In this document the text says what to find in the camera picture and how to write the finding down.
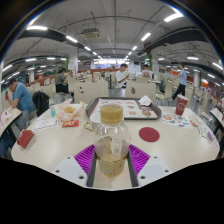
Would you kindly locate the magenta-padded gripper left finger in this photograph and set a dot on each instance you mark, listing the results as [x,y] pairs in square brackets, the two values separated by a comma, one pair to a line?
[68,168]

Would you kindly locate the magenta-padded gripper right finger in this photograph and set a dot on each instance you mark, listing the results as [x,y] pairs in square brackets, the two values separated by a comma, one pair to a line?
[155,168]

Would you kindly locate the clear bottle with yellow cap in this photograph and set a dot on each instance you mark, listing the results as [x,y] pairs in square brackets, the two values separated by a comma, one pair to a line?
[111,140]

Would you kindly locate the flat round red coaster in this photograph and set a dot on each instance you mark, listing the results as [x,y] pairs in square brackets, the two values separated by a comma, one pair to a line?
[149,134]

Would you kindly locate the red sauce packet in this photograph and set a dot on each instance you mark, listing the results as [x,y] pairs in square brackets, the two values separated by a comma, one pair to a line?
[70,123]

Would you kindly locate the white paper card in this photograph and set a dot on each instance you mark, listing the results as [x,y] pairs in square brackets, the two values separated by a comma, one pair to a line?
[45,123]

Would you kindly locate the white flyer with colourful prints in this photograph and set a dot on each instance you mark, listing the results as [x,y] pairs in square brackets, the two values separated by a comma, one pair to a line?
[176,121]

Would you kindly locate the red wallet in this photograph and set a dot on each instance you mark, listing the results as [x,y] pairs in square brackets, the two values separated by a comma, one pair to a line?
[25,138]

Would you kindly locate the small teal cup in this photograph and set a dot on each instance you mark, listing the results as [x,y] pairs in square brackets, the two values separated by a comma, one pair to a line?
[53,112]

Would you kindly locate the small red packet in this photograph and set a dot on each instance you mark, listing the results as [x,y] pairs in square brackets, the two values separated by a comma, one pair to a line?
[193,123]

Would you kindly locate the clear plastic packet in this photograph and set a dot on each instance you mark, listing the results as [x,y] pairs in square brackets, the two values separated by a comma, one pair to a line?
[206,134]

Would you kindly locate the dark brown food tray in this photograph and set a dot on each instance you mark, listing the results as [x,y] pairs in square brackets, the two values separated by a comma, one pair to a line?
[89,108]

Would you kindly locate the printed paper tray liner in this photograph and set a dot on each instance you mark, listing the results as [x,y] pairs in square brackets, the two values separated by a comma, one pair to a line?
[133,108]

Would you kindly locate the red paper cup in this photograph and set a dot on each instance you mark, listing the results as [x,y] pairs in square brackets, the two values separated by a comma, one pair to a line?
[181,106]

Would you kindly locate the crumpled white napkin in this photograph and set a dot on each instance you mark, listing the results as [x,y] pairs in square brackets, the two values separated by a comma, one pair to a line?
[145,100]

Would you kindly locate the black backpack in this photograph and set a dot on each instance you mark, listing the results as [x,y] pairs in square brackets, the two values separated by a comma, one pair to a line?
[41,102]

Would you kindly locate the beige neighbouring table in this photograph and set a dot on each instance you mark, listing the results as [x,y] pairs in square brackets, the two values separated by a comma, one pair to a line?
[11,118]
[217,116]

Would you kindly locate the group of beige chairs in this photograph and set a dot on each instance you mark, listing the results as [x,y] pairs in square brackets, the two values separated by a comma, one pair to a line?
[93,90]

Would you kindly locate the person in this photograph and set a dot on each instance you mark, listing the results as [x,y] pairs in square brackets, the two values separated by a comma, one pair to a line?
[147,72]
[121,77]
[61,81]
[182,80]
[22,98]

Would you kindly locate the ceiling air conditioner unit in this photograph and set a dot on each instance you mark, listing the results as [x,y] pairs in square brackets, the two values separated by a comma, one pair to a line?
[90,33]

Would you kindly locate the group of ceiling lights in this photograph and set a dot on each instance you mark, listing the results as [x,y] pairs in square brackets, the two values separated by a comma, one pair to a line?
[37,28]

